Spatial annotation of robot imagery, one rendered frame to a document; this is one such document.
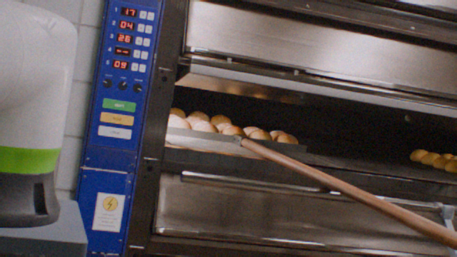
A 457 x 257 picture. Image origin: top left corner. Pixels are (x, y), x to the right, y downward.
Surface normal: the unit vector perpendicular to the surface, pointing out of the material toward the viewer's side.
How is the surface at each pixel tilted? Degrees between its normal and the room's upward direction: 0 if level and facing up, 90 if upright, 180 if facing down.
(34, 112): 90
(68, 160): 90
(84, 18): 90
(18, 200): 70
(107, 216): 90
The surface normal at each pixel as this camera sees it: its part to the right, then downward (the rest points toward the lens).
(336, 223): 0.31, -0.22
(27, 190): 0.74, -0.05
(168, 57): 0.26, 0.12
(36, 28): 0.84, -0.38
